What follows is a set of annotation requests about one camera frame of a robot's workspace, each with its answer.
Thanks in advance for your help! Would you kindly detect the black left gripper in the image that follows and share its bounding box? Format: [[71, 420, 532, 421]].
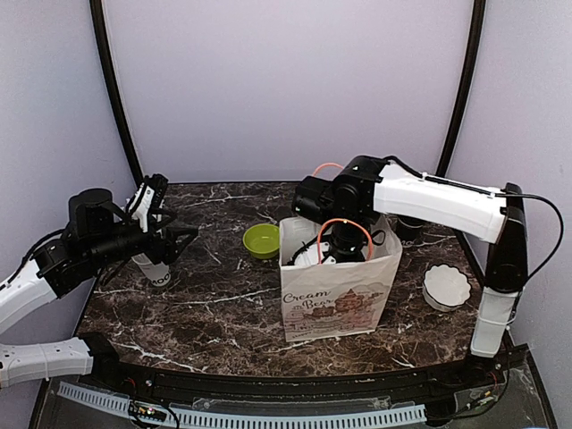
[[86, 208, 198, 269]]

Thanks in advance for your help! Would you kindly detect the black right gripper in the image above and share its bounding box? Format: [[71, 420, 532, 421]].
[[320, 212, 369, 292]]

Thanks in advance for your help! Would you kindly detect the white paper takeout bag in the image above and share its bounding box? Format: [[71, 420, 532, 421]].
[[279, 211, 402, 342]]

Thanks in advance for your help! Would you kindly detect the black paper coffee cup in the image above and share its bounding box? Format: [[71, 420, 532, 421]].
[[395, 215, 425, 247]]

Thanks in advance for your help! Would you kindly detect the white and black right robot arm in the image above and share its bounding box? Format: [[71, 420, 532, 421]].
[[326, 156, 555, 388]]

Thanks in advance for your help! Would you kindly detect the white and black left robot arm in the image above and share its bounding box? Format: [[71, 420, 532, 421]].
[[1, 189, 198, 390]]

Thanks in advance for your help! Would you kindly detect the white paper cup holding straws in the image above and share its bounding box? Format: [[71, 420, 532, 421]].
[[131, 254, 172, 287]]

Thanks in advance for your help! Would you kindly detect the lime green plastic bowl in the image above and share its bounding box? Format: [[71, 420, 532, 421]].
[[242, 223, 280, 259]]

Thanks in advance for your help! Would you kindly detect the white scalloped ceramic bowl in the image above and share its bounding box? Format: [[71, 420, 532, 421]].
[[423, 265, 471, 312]]

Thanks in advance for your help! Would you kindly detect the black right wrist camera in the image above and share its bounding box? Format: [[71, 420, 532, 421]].
[[291, 175, 333, 224]]

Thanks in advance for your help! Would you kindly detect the grey slotted cable duct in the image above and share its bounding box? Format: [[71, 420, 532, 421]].
[[57, 382, 427, 428]]

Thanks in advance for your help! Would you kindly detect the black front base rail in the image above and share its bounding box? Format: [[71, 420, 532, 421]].
[[30, 346, 556, 428]]

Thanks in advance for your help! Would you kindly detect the black left frame post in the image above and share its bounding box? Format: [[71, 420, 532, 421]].
[[89, 0, 144, 186]]

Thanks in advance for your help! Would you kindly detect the black frame post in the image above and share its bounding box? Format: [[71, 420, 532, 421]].
[[435, 0, 486, 177], [89, 0, 144, 186]]

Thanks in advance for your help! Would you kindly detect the black right frame post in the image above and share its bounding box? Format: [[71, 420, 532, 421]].
[[435, 0, 486, 177]]

